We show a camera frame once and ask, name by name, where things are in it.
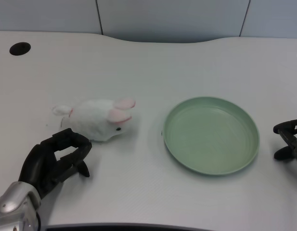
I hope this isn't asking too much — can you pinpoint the green round plate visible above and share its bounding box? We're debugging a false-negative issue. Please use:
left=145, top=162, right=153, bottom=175
left=163, top=96, right=260, bottom=177

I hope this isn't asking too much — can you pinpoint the black round cable grommet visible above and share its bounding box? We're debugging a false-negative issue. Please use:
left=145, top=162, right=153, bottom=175
left=9, top=42, right=32, bottom=56

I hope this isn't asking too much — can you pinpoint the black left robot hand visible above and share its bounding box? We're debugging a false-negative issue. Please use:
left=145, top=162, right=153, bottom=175
left=18, top=128, right=93, bottom=200

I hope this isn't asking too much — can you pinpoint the white rabbit plush doll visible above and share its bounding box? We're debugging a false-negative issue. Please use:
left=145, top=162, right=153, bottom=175
left=52, top=97, right=136, bottom=142

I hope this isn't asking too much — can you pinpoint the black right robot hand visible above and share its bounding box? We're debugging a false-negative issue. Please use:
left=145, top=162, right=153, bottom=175
left=273, top=116, right=297, bottom=161

